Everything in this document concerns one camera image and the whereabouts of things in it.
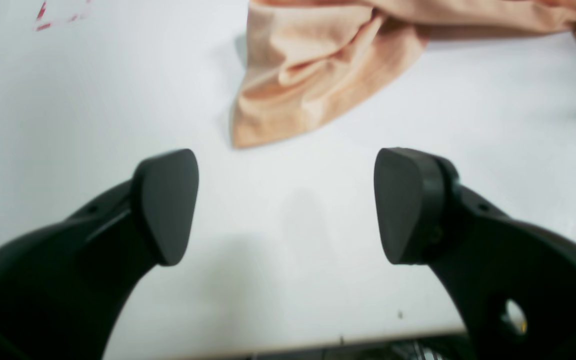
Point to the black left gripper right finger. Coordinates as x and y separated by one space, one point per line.
512 282

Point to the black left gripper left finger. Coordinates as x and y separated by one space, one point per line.
63 286

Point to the peach orange T-shirt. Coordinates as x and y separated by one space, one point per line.
310 61

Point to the red tape rectangle marking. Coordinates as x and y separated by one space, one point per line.
54 13

